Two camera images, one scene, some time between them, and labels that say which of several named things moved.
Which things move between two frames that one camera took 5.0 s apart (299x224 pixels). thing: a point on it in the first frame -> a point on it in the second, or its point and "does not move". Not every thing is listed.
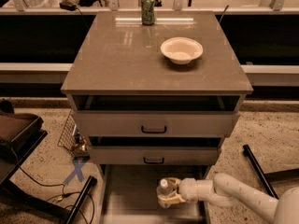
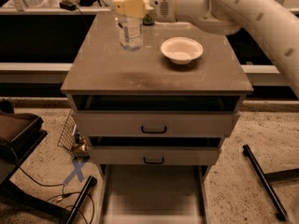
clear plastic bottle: x=164 y=189 -> x=131 y=32
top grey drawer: x=155 y=123 does not move
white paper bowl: x=181 y=50 does not move
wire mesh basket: x=72 y=140 does not move
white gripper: x=188 y=189 -> x=161 y=4
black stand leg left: x=91 y=182 does not move
